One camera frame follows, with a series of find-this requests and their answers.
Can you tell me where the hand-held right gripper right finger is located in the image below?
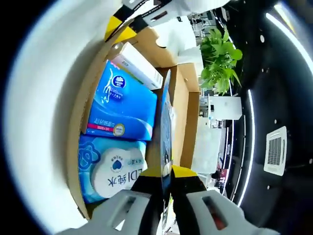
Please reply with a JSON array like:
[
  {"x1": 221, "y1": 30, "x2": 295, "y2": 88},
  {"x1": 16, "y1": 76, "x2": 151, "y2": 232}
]
[{"x1": 171, "y1": 165, "x2": 279, "y2": 235}]

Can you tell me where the white ceiling light strip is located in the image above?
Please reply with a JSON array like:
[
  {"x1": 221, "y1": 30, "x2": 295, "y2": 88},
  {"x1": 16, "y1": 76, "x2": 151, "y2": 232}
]
[
  {"x1": 238, "y1": 89, "x2": 257, "y2": 207},
  {"x1": 265, "y1": 12, "x2": 313, "y2": 64}
]

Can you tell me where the white ceiling air vent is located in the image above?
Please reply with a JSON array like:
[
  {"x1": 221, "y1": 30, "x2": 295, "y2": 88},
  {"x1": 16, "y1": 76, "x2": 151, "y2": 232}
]
[{"x1": 263, "y1": 125, "x2": 288, "y2": 176}]

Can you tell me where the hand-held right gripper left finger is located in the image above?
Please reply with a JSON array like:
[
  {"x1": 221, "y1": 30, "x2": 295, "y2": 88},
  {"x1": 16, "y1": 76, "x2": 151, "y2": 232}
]
[{"x1": 58, "y1": 168, "x2": 163, "y2": 235}]

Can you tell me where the long white carton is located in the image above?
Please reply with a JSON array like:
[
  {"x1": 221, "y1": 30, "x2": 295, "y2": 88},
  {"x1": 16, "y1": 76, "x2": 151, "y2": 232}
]
[{"x1": 110, "y1": 41, "x2": 164, "y2": 91}]

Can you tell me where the blue tissue pack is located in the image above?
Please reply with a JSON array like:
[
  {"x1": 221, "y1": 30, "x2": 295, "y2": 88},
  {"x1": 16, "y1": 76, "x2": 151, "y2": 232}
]
[{"x1": 80, "y1": 60, "x2": 158, "y2": 142}]

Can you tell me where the white partition panel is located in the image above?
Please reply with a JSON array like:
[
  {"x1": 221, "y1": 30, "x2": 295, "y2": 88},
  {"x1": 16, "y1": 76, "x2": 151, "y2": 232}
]
[
  {"x1": 209, "y1": 95, "x2": 243, "y2": 121},
  {"x1": 192, "y1": 117, "x2": 227, "y2": 174}
]

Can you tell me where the blue soft item packet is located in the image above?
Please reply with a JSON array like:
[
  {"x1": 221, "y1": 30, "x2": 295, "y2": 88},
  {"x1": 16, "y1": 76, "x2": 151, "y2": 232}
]
[{"x1": 158, "y1": 69, "x2": 177, "y2": 221}]

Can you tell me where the brown cardboard shoe box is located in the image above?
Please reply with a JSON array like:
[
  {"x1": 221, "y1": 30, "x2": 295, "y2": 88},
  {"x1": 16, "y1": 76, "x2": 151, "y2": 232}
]
[{"x1": 67, "y1": 25, "x2": 201, "y2": 220}]

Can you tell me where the green potted plant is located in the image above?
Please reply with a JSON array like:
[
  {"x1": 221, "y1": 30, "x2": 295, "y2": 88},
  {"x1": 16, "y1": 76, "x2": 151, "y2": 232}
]
[{"x1": 199, "y1": 28, "x2": 243, "y2": 96}]

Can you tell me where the light blue wet wipes pack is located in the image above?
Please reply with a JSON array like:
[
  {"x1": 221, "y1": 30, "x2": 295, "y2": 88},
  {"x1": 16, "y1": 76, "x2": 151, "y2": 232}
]
[{"x1": 77, "y1": 135, "x2": 149, "y2": 204}]

